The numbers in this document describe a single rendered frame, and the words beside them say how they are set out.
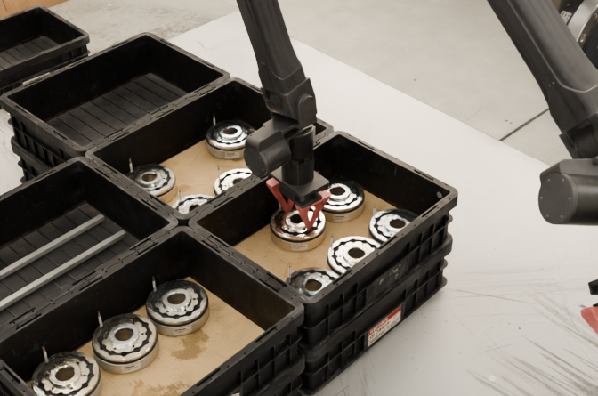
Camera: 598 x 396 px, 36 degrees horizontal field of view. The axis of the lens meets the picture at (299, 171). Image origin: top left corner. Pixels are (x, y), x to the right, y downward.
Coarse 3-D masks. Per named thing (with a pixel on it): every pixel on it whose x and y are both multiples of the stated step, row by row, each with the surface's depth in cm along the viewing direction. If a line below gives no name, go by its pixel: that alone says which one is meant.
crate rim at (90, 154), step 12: (228, 84) 197; (240, 84) 197; (204, 96) 193; (180, 108) 190; (156, 120) 186; (132, 132) 182; (324, 132) 182; (108, 144) 179; (108, 168) 173; (120, 180) 170; (252, 180) 170; (144, 192) 167; (228, 192) 167; (156, 204) 164; (204, 204) 164; (180, 216) 161; (192, 216) 161
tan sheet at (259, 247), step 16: (368, 192) 182; (368, 208) 178; (384, 208) 178; (336, 224) 175; (352, 224) 175; (368, 224) 175; (256, 240) 171; (336, 240) 171; (256, 256) 168; (272, 256) 168; (288, 256) 168; (304, 256) 168; (320, 256) 167; (272, 272) 164
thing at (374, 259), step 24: (360, 144) 178; (408, 168) 172; (240, 192) 167; (456, 192) 166; (432, 216) 161; (216, 240) 157; (408, 240) 158; (360, 264) 151; (288, 288) 147; (336, 288) 147; (312, 312) 145
